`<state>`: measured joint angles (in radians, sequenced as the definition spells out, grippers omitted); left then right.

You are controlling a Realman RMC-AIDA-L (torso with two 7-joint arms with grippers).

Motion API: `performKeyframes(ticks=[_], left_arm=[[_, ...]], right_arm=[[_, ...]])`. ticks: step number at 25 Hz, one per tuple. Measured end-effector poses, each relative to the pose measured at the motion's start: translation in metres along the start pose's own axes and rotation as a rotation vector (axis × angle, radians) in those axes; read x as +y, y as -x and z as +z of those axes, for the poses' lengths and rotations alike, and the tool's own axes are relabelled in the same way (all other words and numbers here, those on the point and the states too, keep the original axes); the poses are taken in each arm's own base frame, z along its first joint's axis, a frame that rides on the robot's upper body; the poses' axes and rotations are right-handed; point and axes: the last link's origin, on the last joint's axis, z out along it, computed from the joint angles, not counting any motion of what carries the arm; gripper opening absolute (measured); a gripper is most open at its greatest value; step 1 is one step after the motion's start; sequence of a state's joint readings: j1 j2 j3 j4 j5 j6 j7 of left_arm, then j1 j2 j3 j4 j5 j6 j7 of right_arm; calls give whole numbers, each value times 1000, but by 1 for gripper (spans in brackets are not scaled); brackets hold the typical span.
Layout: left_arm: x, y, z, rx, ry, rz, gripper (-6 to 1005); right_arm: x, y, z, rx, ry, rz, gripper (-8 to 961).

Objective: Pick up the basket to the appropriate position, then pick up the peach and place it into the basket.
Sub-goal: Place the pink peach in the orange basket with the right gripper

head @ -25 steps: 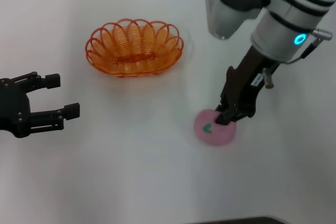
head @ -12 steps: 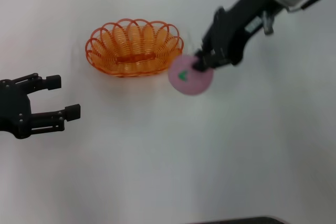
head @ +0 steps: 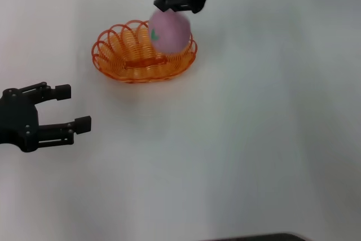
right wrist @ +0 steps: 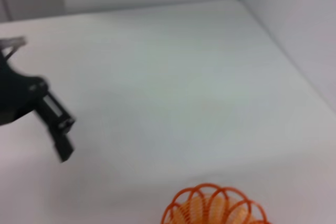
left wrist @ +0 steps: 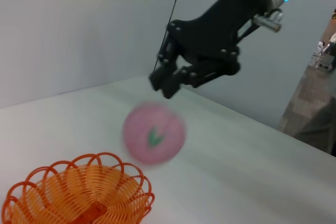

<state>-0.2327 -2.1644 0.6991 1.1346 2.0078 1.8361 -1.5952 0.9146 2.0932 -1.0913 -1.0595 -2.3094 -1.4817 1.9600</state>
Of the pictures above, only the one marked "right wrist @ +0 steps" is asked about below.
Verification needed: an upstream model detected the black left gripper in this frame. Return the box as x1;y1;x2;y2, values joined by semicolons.
0;48;77;163

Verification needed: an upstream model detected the orange woven plastic basket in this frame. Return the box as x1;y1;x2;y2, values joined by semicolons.
161;183;270;224

